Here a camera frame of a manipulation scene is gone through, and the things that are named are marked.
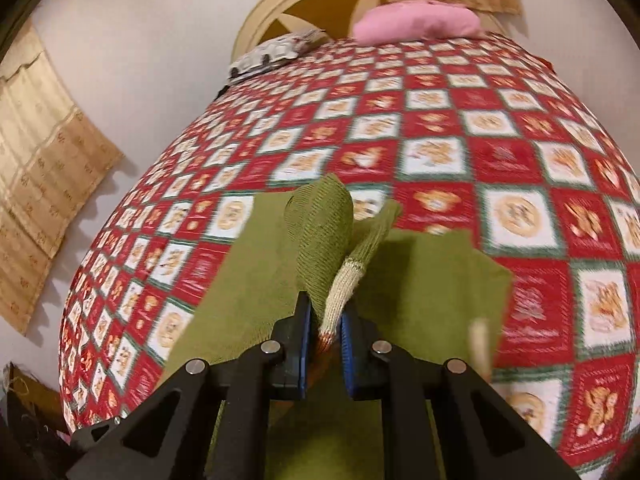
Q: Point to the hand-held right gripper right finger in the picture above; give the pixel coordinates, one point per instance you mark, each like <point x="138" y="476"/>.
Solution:
<point x="346" y="350"/>

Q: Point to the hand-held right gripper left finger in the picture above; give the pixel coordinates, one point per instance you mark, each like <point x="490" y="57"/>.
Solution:
<point x="303" y="350"/>

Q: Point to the green striped knit sweater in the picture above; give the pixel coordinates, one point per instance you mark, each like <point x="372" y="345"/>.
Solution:
<point x="320" y="270"/>

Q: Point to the red checkered printed blanket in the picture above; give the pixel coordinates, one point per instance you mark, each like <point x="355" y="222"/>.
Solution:
<point x="450" y="160"/>

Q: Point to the dark clutter pile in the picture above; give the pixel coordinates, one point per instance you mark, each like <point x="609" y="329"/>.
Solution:
<point x="30" y="415"/>

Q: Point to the white patterned pillow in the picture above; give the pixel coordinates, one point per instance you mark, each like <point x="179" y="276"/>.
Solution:
<point x="272" y="52"/>

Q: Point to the pink pillow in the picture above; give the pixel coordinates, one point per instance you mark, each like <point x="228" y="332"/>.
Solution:
<point x="417" y="22"/>

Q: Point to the cream round headboard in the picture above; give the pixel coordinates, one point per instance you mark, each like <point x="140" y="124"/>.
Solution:
<point x="300" y="5"/>

